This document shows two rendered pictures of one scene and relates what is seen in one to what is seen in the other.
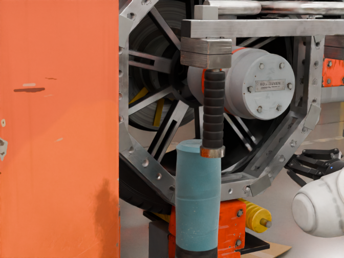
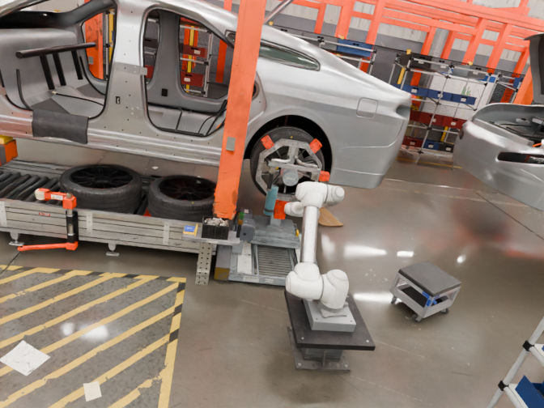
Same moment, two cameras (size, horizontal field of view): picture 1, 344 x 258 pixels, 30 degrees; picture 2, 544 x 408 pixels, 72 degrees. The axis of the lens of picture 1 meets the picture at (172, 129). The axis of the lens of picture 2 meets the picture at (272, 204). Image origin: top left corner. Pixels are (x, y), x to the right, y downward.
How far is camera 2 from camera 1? 2.10 m
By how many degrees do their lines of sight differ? 25
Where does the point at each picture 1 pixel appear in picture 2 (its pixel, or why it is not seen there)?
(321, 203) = (287, 207)
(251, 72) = (286, 174)
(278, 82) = (293, 178)
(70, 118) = (230, 178)
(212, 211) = (272, 201)
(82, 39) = (234, 167)
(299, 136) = not seen: hidden behind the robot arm
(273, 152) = not seen: hidden behind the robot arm
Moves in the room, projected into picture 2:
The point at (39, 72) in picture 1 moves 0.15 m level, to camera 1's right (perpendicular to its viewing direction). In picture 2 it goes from (226, 170) to (243, 176)
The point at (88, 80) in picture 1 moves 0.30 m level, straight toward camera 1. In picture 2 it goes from (234, 173) to (215, 185)
